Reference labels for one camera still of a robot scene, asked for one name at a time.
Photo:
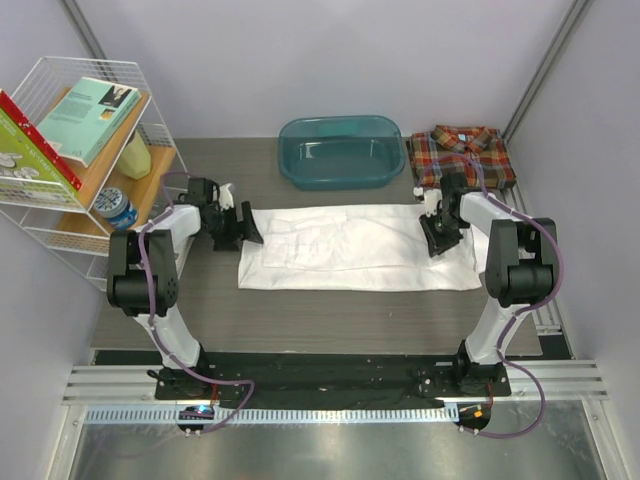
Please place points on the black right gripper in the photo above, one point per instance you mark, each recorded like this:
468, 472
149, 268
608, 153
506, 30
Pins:
437, 243

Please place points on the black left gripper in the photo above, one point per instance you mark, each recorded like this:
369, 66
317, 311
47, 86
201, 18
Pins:
238, 232

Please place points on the white long sleeve shirt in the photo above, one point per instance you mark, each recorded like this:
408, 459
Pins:
379, 248

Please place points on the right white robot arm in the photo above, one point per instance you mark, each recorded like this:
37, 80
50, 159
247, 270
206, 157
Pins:
522, 272

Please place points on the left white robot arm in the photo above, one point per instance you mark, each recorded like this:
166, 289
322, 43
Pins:
142, 272

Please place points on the folded plaid flannel shirt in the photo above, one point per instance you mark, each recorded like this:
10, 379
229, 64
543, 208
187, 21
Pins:
448, 149

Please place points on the teal plastic basin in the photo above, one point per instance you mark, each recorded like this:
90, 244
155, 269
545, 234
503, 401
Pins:
335, 153

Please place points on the blue white round jar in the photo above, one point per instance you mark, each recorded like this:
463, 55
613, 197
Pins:
114, 206

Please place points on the teal paperback book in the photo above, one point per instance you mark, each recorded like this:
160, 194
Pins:
87, 116

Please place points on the green book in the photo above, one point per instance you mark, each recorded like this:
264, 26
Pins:
27, 176

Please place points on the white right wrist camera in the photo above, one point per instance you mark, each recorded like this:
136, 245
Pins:
430, 198

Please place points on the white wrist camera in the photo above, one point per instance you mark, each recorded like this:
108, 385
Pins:
225, 196
430, 198

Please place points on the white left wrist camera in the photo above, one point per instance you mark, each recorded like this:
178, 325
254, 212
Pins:
225, 196

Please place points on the white wire shelf rack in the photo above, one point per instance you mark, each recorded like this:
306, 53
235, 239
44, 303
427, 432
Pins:
68, 225

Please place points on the aluminium frame rail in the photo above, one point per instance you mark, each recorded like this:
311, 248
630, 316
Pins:
560, 380

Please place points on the slotted grey cable duct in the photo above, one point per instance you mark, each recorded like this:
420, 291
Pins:
196, 414

